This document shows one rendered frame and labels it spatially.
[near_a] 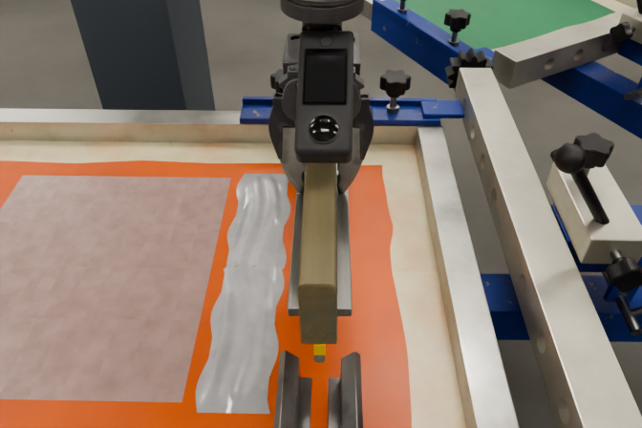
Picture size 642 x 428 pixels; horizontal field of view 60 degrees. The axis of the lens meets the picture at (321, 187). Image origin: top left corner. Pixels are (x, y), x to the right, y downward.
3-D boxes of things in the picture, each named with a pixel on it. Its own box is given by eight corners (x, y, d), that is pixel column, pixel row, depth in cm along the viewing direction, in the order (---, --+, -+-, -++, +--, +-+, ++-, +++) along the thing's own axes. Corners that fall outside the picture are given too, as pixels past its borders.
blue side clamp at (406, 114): (243, 151, 87) (238, 113, 83) (246, 132, 91) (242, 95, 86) (436, 153, 87) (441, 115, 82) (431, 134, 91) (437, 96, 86)
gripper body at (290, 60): (358, 86, 59) (365, -31, 51) (361, 134, 52) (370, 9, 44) (286, 85, 59) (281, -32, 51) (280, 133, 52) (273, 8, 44)
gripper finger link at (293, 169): (305, 164, 64) (317, 96, 58) (303, 200, 59) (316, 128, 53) (277, 160, 63) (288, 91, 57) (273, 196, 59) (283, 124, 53)
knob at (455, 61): (446, 106, 90) (454, 64, 85) (441, 87, 94) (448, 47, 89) (493, 106, 90) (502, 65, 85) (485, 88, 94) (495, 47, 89)
